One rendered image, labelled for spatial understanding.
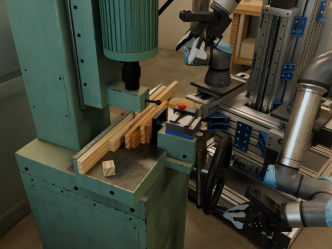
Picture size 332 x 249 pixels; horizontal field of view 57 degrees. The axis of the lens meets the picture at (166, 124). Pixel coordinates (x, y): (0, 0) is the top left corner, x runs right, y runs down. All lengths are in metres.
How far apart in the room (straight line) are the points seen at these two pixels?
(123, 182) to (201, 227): 1.13
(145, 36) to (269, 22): 0.83
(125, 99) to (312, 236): 1.50
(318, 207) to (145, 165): 0.51
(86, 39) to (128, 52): 0.15
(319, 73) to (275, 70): 0.61
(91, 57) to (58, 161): 0.42
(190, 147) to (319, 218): 0.42
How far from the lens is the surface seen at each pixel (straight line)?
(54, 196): 1.30
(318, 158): 2.41
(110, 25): 0.93
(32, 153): 1.28
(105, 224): 1.21
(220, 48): 1.65
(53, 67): 1.10
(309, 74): 1.06
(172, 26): 4.74
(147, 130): 1.04
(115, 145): 1.04
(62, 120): 1.19
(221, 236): 1.97
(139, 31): 0.92
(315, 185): 1.05
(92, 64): 1.04
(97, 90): 1.07
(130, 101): 1.05
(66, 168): 1.17
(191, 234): 1.95
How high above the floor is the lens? 1.53
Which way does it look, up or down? 32 degrees down
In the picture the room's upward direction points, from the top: 2 degrees clockwise
